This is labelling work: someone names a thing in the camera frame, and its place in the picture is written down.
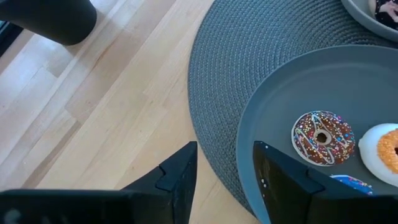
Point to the light beige plate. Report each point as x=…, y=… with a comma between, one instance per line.
x=357, y=15

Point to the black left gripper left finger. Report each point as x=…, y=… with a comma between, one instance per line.
x=183, y=177

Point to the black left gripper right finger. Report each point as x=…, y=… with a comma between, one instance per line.
x=280, y=186

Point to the white donut with orange crumbs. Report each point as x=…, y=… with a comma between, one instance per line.
x=370, y=152

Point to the dark blue iced donut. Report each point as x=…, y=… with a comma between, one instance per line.
x=354, y=183

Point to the dark grey plate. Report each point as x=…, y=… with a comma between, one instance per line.
x=311, y=81

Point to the round grey woven placemat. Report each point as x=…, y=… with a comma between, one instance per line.
x=236, y=46

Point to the chocolate donut with sprinkles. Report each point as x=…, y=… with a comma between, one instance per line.
x=339, y=137

